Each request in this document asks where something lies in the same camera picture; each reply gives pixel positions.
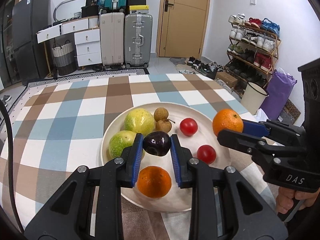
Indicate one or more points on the cardboard box on floor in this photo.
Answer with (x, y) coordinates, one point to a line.
(229, 80)

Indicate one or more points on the silver aluminium suitcase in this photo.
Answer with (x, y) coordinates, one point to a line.
(137, 40)

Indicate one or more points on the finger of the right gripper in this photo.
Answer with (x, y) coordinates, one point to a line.
(255, 128)
(240, 141)

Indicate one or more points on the checkered tablecloth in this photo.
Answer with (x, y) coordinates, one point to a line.
(60, 126)

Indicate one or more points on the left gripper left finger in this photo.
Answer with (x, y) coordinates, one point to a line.
(88, 204)

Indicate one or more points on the large yellow-green guava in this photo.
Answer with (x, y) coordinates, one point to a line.
(119, 141)

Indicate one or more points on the white drawer desk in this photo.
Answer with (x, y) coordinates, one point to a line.
(84, 33)

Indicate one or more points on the purple bag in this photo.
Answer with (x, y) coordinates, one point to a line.
(279, 89)

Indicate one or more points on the wooden shoe rack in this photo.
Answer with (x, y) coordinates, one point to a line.
(253, 53)

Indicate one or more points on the woven laundry basket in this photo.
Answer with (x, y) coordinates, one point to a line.
(64, 58)

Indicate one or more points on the person's right hand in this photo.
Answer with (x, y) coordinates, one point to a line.
(285, 197)

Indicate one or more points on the orange tangerine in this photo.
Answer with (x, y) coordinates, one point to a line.
(227, 119)
(154, 182)

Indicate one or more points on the red cherry tomato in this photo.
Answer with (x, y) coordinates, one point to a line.
(206, 153)
(188, 126)

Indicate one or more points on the wooden door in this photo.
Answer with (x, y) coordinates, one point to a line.
(181, 27)

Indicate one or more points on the dark plum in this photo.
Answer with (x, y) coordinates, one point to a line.
(157, 143)

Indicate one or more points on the black refrigerator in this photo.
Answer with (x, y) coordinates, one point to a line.
(29, 17)

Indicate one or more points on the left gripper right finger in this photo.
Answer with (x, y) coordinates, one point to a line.
(224, 205)

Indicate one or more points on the beige suitcase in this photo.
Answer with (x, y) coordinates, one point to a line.
(112, 38)

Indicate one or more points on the white enamel bucket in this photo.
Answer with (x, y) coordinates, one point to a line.
(253, 97)

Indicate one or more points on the brown longan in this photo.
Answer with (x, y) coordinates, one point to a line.
(161, 113)
(164, 125)

